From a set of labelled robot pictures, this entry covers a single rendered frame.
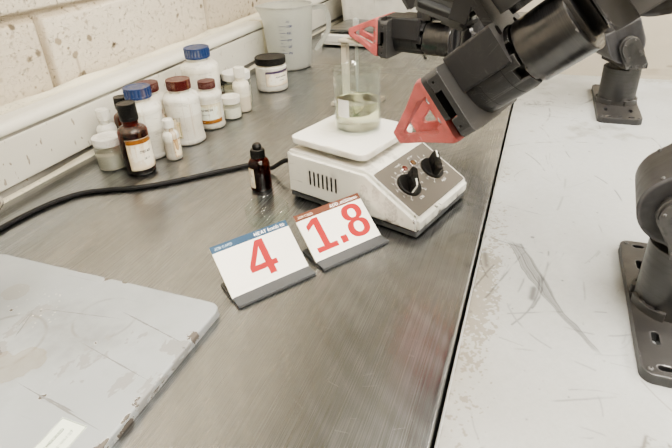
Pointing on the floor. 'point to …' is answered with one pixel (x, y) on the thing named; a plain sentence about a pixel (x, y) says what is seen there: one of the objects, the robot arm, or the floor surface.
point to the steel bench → (401, 314)
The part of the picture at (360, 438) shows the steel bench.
